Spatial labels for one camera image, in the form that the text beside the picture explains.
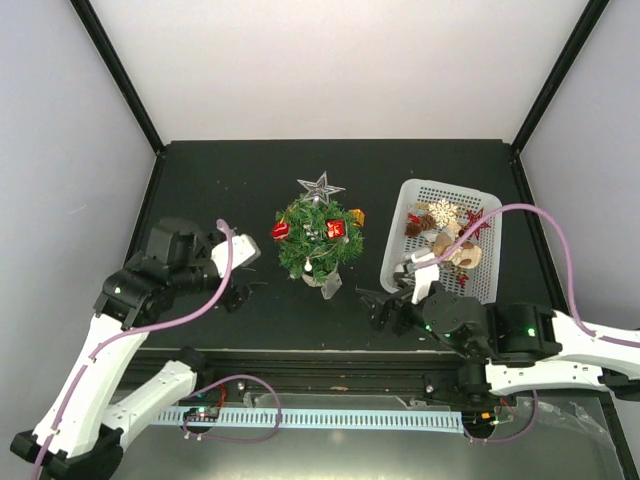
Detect white bulb string lights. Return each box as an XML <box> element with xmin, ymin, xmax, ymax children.
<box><xmin>301</xmin><ymin>232</ymin><xmax>350</xmax><ymax>300</ymax></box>

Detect red santa ornament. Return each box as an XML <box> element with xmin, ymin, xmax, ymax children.
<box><xmin>270</xmin><ymin>222</ymin><xmax>291</xmax><ymax>242</ymax></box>

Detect red gift box ornament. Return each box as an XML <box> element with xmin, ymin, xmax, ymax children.
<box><xmin>326</xmin><ymin>219</ymin><xmax>347</xmax><ymax>239</ymax></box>

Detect small green christmas tree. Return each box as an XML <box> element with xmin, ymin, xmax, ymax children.
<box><xmin>270</xmin><ymin>196</ymin><xmax>365</xmax><ymax>284</ymax></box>

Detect gold gift box ornament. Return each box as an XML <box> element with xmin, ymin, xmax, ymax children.
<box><xmin>348</xmin><ymin>209</ymin><xmax>366</xmax><ymax>228</ymax></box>

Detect white perforated plastic basket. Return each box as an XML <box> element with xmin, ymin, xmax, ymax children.
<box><xmin>380</xmin><ymin>179</ymin><xmax>502</xmax><ymax>303</ymax></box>

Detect silver star tree topper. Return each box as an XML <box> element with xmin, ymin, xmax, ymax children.
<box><xmin>297</xmin><ymin>172</ymin><xmax>345</xmax><ymax>206</ymax></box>

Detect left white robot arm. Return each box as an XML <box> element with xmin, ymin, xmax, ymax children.
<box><xmin>10</xmin><ymin>218</ymin><xmax>260</xmax><ymax>479</ymax></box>

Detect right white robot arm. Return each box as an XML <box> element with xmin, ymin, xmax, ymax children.
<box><xmin>358</xmin><ymin>282</ymin><xmax>639</xmax><ymax>403</ymax></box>

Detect brown pine cone ornament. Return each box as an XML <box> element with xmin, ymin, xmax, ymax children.
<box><xmin>405</xmin><ymin>214</ymin><xmax>436</xmax><ymax>238</ymax></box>

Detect gold snowflake ornament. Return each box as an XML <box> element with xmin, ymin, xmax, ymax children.
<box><xmin>428</xmin><ymin>198</ymin><xmax>459</xmax><ymax>228</ymax></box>

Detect red star ornament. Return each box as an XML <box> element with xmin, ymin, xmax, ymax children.
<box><xmin>464</xmin><ymin>208</ymin><xmax>491</xmax><ymax>241</ymax></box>

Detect right circuit board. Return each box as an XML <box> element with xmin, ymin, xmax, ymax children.
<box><xmin>462</xmin><ymin>407</ymin><xmax>511</xmax><ymax>426</ymax></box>

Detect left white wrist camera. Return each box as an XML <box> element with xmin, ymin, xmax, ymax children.
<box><xmin>210</xmin><ymin>234</ymin><xmax>261</xmax><ymax>277</ymax></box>

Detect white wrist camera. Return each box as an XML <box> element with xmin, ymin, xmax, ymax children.
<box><xmin>210</xmin><ymin>234</ymin><xmax>261</xmax><ymax>277</ymax></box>
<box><xmin>393</xmin><ymin>247</ymin><xmax>440</xmax><ymax>305</ymax></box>

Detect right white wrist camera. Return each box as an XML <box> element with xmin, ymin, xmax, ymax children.
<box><xmin>393</xmin><ymin>247</ymin><xmax>440</xmax><ymax>305</ymax></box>

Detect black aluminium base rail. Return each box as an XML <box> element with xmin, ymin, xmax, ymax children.
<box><xmin>124</xmin><ymin>349</ymin><xmax>501</xmax><ymax>401</ymax></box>

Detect white slotted cable duct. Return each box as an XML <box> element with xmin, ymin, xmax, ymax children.
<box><xmin>151</xmin><ymin>406</ymin><xmax>464</xmax><ymax>434</ymax></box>

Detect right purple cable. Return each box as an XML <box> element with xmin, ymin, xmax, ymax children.
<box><xmin>409</xmin><ymin>203</ymin><xmax>640</xmax><ymax>349</ymax></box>

